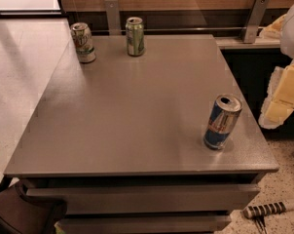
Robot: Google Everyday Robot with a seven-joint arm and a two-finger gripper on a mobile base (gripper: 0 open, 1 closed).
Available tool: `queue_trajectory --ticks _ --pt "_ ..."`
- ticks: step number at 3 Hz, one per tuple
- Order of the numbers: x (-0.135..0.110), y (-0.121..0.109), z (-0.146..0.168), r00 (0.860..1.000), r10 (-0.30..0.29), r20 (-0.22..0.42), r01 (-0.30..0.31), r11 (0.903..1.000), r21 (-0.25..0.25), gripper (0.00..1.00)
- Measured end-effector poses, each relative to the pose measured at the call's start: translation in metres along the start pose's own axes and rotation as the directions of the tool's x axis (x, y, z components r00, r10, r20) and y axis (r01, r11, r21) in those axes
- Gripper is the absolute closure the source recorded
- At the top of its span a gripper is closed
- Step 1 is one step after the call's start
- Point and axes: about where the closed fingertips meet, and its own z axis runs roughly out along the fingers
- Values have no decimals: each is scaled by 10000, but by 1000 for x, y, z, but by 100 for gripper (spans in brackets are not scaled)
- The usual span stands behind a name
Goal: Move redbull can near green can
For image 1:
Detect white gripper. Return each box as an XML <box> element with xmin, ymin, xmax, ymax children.
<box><xmin>258</xmin><ymin>4</ymin><xmax>294</xmax><ymax>129</ymax></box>

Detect blue silver redbull can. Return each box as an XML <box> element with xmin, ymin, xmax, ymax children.
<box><xmin>203</xmin><ymin>94</ymin><xmax>242</xmax><ymax>149</ymax></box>

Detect white green soda can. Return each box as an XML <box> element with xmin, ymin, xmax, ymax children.
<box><xmin>70</xmin><ymin>22</ymin><xmax>96</xmax><ymax>63</ymax></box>

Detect striped black white tool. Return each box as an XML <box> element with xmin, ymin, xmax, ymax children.
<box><xmin>242</xmin><ymin>199</ymin><xmax>294</xmax><ymax>219</ymax></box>

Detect grey upper drawer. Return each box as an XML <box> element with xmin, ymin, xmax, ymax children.
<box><xmin>27</xmin><ymin>184</ymin><xmax>260</xmax><ymax>215</ymax></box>

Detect grey drawer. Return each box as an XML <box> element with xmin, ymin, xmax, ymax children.
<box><xmin>27</xmin><ymin>184</ymin><xmax>260</xmax><ymax>215</ymax></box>
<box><xmin>59</xmin><ymin>215</ymin><xmax>231</xmax><ymax>234</ymax></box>

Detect grey lower drawer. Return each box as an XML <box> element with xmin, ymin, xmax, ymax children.
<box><xmin>59</xmin><ymin>215</ymin><xmax>231</xmax><ymax>234</ymax></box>

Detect dark brown chair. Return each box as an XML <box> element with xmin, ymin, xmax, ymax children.
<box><xmin>0</xmin><ymin>181</ymin><xmax>67</xmax><ymax>234</ymax></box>

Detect right metal wall bracket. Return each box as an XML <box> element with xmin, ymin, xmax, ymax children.
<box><xmin>241</xmin><ymin>0</ymin><xmax>270</xmax><ymax>44</ymax></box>

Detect metal wall bracket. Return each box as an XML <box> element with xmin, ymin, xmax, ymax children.
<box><xmin>241</xmin><ymin>0</ymin><xmax>270</xmax><ymax>44</ymax></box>
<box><xmin>104</xmin><ymin>0</ymin><xmax>122</xmax><ymax>35</ymax></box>

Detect left metal wall bracket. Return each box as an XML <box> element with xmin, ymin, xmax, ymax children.
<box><xmin>104</xmin><ymin>0</ymin><xmax>122</xmax><ymax>35</ymax></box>

